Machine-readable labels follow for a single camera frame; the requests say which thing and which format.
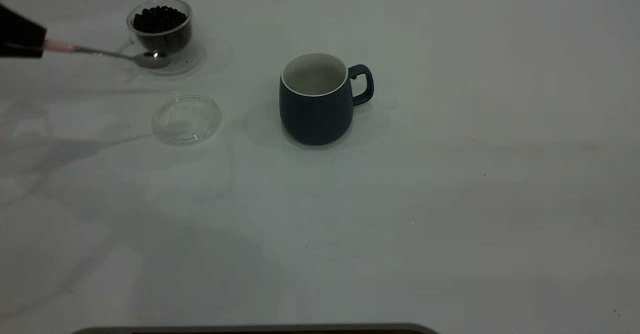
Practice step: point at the clear double-wall glass cup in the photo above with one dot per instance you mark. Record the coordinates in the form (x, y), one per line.
(137, 36)

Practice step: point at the clear round glass lid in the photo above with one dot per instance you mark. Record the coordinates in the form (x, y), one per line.
(187, 121)

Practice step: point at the clear glass saucer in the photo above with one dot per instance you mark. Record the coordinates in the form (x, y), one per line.
(192, 59)

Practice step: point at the dark blue-grey ceramic mug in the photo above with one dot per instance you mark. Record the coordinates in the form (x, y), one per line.
(312, 119)

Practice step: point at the coffee beans in glass cup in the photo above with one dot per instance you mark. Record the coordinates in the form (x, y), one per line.
(160, 21)

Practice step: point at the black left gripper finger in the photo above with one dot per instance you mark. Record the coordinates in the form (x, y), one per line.
(20, 51)
(20, 29)

